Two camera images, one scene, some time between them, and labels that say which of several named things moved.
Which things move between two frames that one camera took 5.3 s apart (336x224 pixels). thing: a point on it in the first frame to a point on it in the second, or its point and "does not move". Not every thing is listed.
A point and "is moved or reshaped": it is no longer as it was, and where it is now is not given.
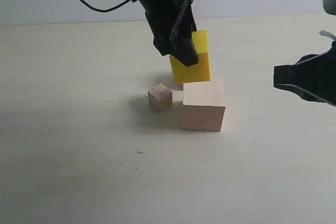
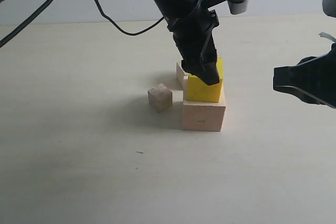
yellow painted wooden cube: x=199 y=72 is moved or reshaped
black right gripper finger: x=312 y=77 does not move
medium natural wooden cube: x=177 y=86 to x=182 y=77
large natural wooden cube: x=203 y=105 does not move
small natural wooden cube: x=160 y=97 does not move
